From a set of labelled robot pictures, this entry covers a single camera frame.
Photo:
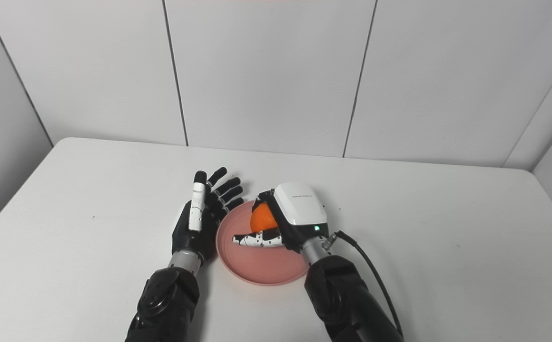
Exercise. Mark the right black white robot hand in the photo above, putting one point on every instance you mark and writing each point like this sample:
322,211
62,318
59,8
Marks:
299,206

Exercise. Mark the pink round plate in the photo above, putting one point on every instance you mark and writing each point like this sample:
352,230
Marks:
266,263

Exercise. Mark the orange fruit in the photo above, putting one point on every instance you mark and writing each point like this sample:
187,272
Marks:
261,221

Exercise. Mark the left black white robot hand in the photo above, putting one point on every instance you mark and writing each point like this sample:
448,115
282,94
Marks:
190,237

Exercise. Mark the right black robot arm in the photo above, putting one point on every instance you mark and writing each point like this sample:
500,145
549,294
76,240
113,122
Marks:
347,304

